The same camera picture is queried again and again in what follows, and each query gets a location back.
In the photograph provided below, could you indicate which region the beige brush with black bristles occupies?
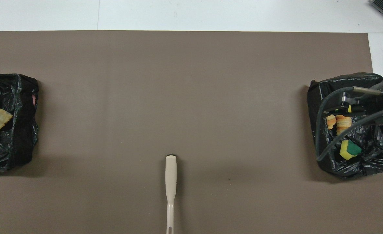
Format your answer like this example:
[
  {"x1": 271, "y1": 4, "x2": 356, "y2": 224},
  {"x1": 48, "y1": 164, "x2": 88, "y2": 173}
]
[{"x1": 165, "y1": 154, "x2": 178, "y2": 234}]

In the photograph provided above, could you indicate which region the green and yellow sponge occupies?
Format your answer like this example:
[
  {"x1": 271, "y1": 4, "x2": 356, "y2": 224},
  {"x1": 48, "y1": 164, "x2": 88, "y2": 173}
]
[{"x1": 340, "y1": 140, "x2": 362, "y2": 161}]

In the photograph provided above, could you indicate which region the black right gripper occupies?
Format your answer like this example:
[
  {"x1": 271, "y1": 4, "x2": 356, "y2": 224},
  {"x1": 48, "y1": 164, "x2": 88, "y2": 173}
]
[{"x1": 323, "y1": 92, "x2": 383, "y2": 115}]

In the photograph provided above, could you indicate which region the striped croissant piece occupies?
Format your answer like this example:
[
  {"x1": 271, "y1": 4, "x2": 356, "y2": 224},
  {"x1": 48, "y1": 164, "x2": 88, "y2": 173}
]
[{"x1": 335, "y1": 115, "x2": 352, "y2": 136}]

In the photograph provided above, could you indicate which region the black bag lined bin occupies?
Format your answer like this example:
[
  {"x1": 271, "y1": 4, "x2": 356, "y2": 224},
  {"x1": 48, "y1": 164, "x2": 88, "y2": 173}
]
[
  {"x1": 307, "y1": 72, "x2": 383, "y2": 178},
  {"x1": 0, "y1": 73, "x2": 39, "y2": 172}
]

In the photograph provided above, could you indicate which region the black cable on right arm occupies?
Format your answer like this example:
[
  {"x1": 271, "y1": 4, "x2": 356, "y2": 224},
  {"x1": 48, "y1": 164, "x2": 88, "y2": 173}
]
[{"x1": 315, "y1": 86, "x2": 383, "y2": 162}]

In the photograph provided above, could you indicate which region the brown table mat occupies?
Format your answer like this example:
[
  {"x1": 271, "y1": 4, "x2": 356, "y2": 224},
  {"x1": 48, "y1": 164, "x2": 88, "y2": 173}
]
[{"x1": 0, "y1": 30, "x2": 383, "y2": 234}]

